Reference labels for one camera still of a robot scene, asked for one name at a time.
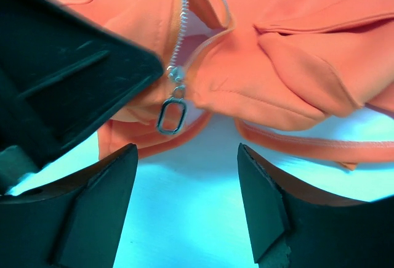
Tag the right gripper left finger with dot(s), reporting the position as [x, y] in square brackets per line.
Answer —
[75, 221]

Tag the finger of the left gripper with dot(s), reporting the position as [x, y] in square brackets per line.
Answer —
[61, 79]

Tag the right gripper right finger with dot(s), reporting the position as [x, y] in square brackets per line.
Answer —
[294, 224]

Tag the silver zipper pull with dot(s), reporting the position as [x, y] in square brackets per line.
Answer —
[174, 109]

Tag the orange zip jacket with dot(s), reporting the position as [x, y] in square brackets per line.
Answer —
[312, 78]

